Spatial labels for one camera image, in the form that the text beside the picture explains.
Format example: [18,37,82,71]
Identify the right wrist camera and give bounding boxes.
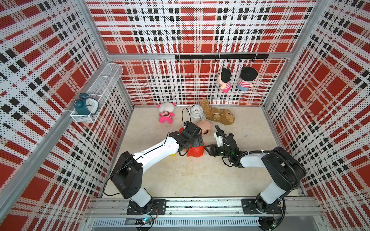
[214,131,225,147]

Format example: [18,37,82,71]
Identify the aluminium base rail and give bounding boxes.
[81,196,330,231]

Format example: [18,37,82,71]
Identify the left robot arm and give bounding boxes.
[108,121,203,214]

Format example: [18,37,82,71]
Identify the white wire shelf basket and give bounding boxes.
[70,63,123,123]

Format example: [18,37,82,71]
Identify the teal alarm clock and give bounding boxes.
[74,93,99,115]

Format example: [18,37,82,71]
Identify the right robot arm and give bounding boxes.
[205,132,306,214]

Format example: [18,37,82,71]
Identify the left camera cable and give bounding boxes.
[181,107,191,125]

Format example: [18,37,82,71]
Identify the pink white plush pig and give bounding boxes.
[158,102,175,124]

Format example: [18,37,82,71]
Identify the brown teddy bear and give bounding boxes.
[200,99,235,125]

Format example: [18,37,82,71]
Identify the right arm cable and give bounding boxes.
[214,125,307,229]

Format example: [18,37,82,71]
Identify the hanging doll pink outfit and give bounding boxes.
[217,67,231,93]

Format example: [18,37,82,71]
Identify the hanging doll blue pants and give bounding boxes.
[237,66,258,91]

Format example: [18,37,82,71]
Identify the black hook rail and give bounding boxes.
[174,54,269,61]

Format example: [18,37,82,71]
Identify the green circuit board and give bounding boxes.
[124,217,152,227]

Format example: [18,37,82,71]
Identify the pink piggy bank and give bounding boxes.
[197,119,212,137]

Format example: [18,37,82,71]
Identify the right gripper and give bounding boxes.
[204,144,231,159]

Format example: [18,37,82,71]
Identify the white alarm clock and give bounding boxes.
[187,104,205,120]

